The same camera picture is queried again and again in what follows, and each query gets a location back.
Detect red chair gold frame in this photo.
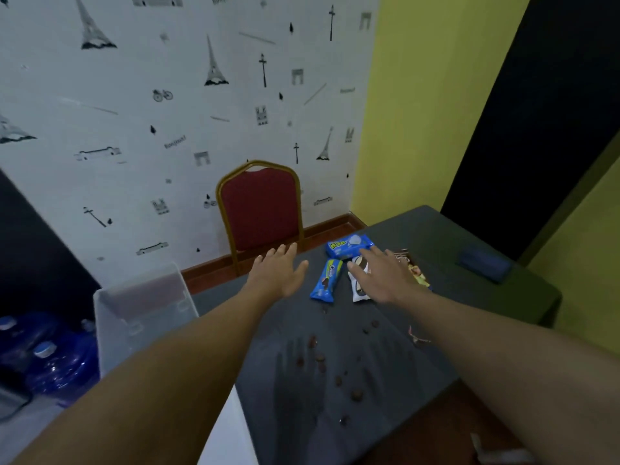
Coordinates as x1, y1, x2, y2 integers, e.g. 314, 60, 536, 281
215, 159, 306, 276

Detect blue cloth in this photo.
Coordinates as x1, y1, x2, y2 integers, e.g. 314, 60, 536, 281
457, 246, 515, 285

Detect clear plastic storage bin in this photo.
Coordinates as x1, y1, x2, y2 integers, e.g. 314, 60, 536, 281
92, 262, 200, 378

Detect white bin lid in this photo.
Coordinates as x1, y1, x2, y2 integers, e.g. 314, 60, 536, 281
196, 384, 260, 465

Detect Koko Krunch cereal pouch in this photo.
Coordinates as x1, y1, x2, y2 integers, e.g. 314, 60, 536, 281
392, 249, 432, 291

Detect wide blue wafer snack packet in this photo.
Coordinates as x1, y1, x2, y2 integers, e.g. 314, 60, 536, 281
325, 232, 377, 261

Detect person's right forearm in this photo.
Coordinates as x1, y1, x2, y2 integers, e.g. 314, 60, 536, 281
402, 290, 620, 465

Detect blue Oreo cookie packet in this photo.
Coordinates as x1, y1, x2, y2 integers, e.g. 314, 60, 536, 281
309, 258, 344, 305

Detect white table leg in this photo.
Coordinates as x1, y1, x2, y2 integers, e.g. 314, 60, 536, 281
470, 433, 536, 465

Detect blue water jug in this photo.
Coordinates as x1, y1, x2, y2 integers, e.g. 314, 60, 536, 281
0, 312, 64, 364
24, 333, 100, 408

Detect water dispenser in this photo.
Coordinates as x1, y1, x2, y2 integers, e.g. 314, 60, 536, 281
0, 169, 103, 330

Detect person's left forearm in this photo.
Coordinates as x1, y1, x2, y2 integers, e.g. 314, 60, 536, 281
9, 285, 277, 465

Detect person's right hand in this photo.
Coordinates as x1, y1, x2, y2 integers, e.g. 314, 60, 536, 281
346, 245, 427, 305

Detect person's left hand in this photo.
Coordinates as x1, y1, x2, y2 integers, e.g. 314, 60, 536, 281
245, 242, 309, 301

